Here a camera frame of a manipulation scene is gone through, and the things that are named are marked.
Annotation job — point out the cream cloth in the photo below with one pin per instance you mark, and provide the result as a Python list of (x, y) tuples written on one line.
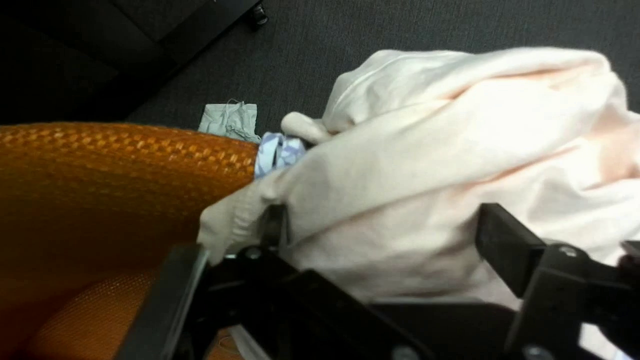
[(433, 167)]

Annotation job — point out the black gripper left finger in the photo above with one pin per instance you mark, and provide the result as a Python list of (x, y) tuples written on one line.
[(275, 237)]

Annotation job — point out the pale blue patterned cloth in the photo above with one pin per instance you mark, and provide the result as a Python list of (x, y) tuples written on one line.
[(277, 153)]

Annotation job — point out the small pale paper piece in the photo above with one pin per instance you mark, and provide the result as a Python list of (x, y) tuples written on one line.
[(226, 121)]

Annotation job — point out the orange shell chair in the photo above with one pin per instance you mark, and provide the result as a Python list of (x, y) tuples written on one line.
[(101, 172)]

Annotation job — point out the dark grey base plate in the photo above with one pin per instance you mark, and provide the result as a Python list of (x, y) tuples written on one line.
[(101, 53)]

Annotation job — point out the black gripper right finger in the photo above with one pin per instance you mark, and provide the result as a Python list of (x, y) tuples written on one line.
[(510, 242)]

